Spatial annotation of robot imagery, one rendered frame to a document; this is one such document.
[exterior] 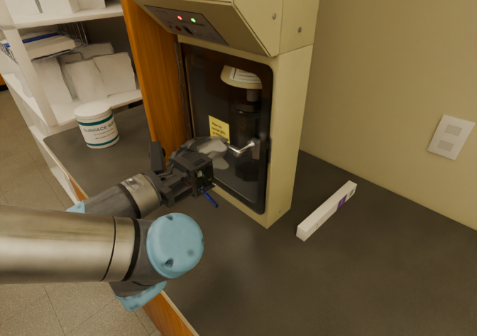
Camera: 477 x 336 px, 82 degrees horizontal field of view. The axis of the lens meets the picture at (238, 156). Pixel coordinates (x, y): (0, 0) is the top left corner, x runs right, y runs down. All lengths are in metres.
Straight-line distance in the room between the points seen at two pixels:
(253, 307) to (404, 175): 0.62
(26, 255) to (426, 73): 0.88
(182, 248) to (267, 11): 0.37
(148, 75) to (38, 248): 0.56
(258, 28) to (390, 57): 0.51
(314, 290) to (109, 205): 0.48
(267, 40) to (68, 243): 0.40
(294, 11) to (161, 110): 0.47
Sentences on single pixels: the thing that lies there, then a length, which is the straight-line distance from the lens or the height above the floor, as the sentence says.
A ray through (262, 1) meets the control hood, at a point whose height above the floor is 1.50.
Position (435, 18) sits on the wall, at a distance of 0.87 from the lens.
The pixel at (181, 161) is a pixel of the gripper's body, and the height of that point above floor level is 1.23.
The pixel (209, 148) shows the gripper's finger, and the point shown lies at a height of 1.22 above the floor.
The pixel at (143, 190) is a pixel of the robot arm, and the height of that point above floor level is 1.23.
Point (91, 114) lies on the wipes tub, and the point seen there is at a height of 1.09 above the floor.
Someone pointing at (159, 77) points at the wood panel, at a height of 1.29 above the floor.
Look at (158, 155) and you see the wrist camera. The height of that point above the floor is 1.22.
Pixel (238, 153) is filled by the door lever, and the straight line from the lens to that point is 0.60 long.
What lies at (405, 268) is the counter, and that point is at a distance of 0.82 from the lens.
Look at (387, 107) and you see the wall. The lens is 0.94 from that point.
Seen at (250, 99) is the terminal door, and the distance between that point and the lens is 0.59.
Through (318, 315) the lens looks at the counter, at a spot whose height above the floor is 0.94.
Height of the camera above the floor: 1.55
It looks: 35 degrees down
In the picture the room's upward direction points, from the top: 1 degrees counter-clockwise
